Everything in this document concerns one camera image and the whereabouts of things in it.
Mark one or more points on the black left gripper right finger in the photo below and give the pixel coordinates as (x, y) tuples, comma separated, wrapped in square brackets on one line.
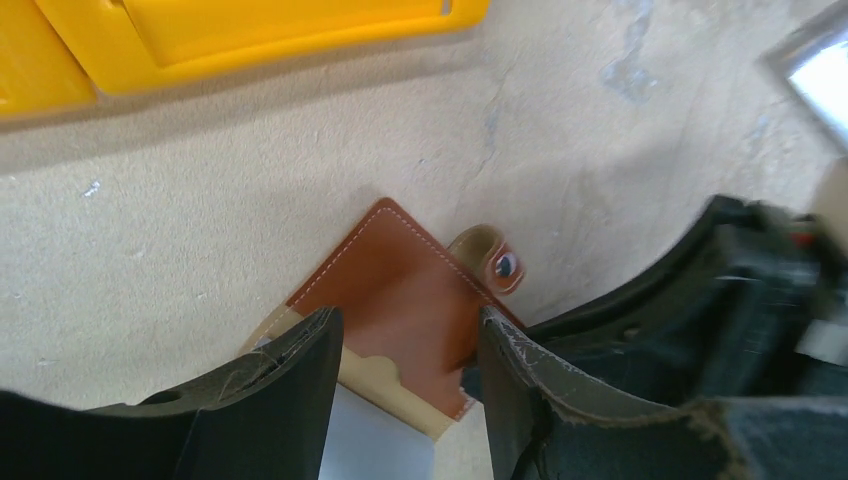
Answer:
[(547, 419)]

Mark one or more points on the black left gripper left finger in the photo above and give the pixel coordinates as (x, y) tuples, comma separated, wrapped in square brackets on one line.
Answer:
[(195, 430)]

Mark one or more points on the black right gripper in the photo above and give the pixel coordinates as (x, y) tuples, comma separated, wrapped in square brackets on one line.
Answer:
[(730, 313)]

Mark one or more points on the brown leather card holder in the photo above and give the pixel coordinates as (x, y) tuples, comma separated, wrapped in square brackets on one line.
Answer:
[(410, 309)]

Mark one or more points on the yellow three-compartment plastic bin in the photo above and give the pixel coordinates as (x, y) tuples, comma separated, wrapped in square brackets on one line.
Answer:
[(58, 55)]

